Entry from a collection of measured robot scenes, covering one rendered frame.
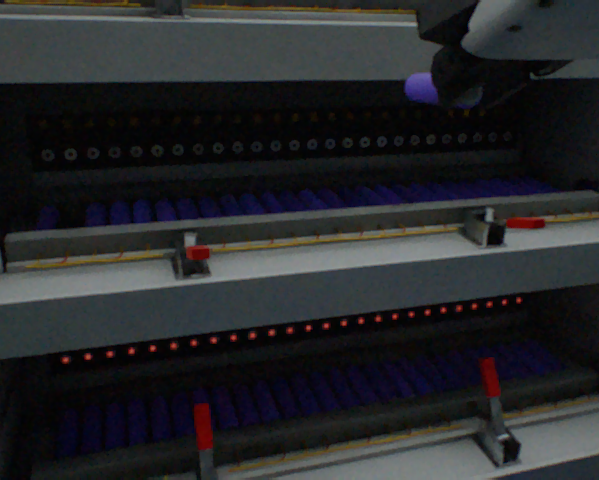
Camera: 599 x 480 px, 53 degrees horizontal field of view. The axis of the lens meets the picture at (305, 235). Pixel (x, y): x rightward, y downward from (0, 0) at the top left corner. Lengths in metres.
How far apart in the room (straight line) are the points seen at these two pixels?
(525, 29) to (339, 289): 0.30
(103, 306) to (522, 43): 0.33
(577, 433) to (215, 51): 0.49
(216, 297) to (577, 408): 0.40
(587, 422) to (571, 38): 0.48
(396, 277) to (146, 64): 0.26
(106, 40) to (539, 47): 0.32
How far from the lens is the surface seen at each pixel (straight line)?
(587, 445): 0.66
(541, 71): 0.33
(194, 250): 0.40
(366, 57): 0.53
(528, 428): 0.66
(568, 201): 0.66
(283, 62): 0.50
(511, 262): 0.57
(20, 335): 0.48
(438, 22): 0.27
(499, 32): 0.26
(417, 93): 0.39
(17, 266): 0.51
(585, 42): 0.28
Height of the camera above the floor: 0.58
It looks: 2 degrees down
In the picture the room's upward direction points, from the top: 4 degrees counter-clockwise
